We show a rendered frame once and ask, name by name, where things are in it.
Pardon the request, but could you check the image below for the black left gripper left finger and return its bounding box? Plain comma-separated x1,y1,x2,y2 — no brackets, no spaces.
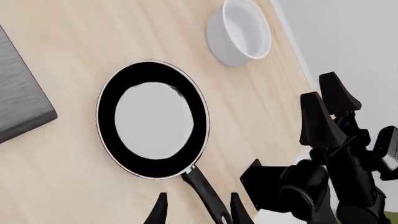
143,192,169,224

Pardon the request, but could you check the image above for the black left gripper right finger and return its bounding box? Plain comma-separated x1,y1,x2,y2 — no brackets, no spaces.
229,192,254,224

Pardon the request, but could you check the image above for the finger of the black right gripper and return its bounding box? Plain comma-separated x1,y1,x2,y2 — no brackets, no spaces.
319,72,363,116
299,91,346,149

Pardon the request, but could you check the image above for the black frying pan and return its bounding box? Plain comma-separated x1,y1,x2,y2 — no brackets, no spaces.
95,60,233,224

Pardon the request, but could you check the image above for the grey cabinet shelf board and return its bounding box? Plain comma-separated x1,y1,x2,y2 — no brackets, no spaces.
0,24,58,144

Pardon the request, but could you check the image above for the flat plate on black stalk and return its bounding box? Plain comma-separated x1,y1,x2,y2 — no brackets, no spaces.
239,159,289,212

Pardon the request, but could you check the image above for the white ceramic bowl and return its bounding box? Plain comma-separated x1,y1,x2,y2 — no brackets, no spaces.
205,0,272,67

